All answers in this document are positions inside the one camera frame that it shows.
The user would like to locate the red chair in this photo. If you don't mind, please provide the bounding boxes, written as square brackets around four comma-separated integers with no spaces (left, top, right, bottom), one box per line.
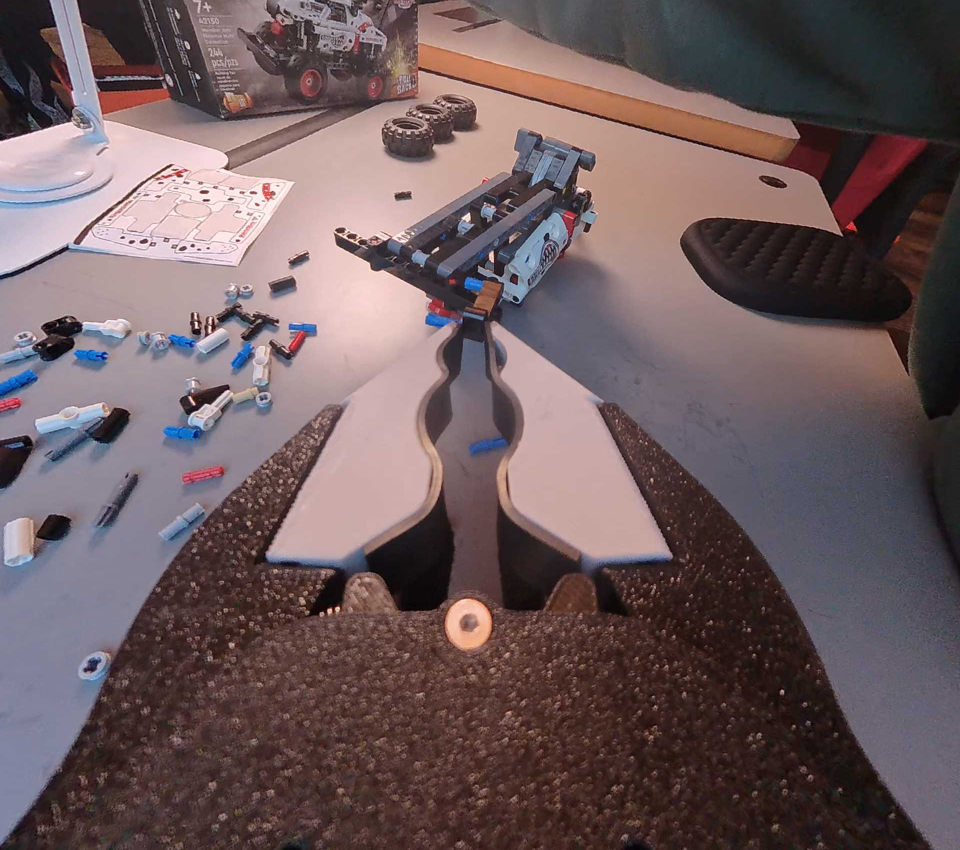
[795,123,931,236]

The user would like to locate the white sticker sheet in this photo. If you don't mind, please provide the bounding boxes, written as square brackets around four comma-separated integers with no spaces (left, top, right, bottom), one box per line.
[69,162,295,266]

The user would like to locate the white book stand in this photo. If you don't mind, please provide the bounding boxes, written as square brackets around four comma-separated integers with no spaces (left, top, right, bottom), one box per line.
[0,0,228,277]

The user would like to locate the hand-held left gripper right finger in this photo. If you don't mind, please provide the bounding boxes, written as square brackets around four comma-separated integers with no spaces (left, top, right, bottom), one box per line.
[484,325,674,566]

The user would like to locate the black toy rubber tyre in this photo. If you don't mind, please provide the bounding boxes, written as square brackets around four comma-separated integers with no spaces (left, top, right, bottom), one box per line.
[406,102,456,141]
[433,94,479,131]
[381,115,436,159]

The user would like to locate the white toy brick truck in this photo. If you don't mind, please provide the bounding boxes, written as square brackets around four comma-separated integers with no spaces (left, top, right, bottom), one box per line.
[333,129,599,330]

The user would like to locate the grey desk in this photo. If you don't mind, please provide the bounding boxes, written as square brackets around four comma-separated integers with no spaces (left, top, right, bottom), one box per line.
[0,66,960,850]

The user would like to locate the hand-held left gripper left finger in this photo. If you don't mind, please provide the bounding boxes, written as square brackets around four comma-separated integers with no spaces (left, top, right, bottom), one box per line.
[264,325,462,565]

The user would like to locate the white table with wood edge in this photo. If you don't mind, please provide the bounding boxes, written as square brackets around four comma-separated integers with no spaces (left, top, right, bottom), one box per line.
[416,0,800,165]

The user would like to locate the light grey pin piece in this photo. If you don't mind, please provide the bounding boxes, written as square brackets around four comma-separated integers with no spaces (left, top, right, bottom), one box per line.
[158,503,207,541]

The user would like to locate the black textured armrest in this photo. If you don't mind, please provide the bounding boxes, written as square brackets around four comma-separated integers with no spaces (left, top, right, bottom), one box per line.
[680,216,914,322]

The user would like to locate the toy truck cardboard box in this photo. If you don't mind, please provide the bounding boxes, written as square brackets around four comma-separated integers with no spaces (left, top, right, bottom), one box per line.
[120,0,421,120]

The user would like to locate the scattered loose brick pieces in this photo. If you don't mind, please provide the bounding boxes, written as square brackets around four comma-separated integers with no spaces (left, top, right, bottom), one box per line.
[0,250,320,682]

